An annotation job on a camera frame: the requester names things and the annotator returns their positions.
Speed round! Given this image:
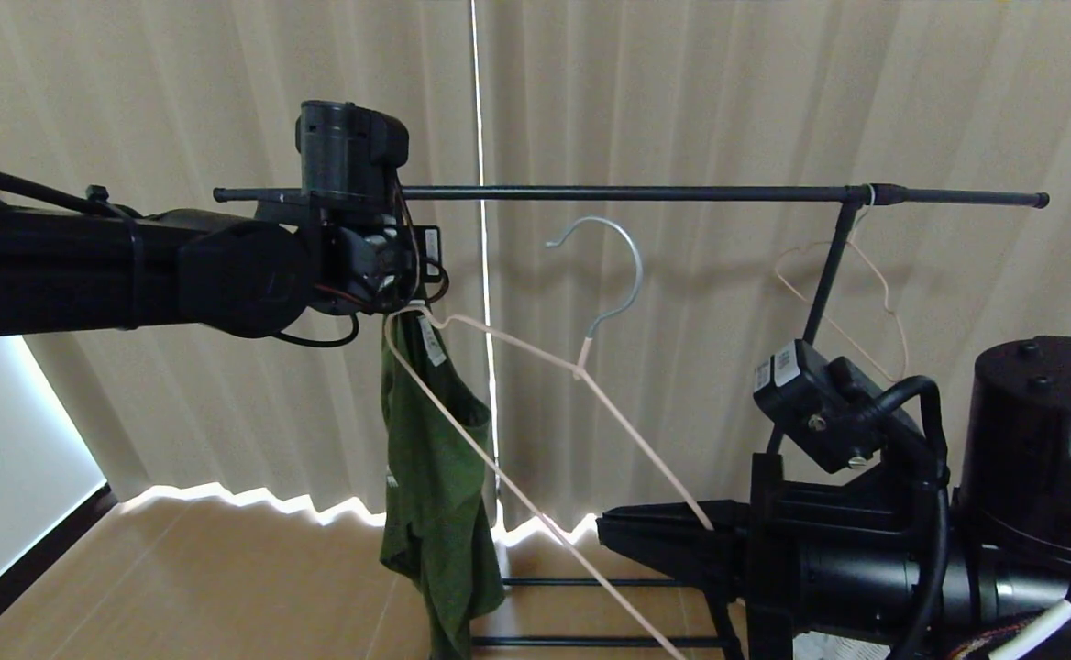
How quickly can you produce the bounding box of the green long-sleeved shirt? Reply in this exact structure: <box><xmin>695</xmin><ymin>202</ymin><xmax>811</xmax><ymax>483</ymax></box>
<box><xmin>380</xmin><ymin>312</ymin><xmax>507</xmax><ymax>660</ymax></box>

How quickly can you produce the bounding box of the black clothes rack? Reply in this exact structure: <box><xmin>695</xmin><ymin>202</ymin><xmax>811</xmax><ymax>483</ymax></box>
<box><xmin>213</xmin><ymin>183</ymin><xmax>1050</xmax><ymax>660</ymax></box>

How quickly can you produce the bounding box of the pink clothes hanger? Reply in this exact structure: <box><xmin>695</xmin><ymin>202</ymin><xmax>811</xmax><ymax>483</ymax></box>
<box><xmin>382</xmin><ymin>216</ymin><xmax>718</xmax><ymax>660</ymax></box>
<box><xmin>774</xmin><ymin>206</ymin><xmax>911</xmax><ymax>386</ymax></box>

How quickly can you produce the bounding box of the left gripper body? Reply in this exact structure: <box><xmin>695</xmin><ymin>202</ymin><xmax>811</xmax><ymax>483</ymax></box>
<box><xmin>315</xmin><ymin>223</ymin><xmax>446</xmax><ymax>318</ymax></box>

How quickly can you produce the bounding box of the white laundry basket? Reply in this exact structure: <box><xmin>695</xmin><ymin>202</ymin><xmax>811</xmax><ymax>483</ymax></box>
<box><xmin>790</xmin><ymin>631</ymin><xmax>899</xmax><ymax>660</ymax></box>

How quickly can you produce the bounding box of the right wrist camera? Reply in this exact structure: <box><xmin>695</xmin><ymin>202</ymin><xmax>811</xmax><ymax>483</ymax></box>
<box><xmin>753</xmin><ymin>339</ymin><xmax>923</xmax><ymax>475</ymax></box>

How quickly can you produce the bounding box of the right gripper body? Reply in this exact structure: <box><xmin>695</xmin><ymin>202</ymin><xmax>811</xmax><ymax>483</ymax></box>
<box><xmin>746</xmin><ymin>452</ymin><xmax>988</xmax><ymax>660</ymax></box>

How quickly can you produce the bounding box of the beige curtain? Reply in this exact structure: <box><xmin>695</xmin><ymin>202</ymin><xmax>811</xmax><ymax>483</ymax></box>
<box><xmin>0</xmin><ymin>0</ymin><xmax>1071</xmax><ymax>549</ymax></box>

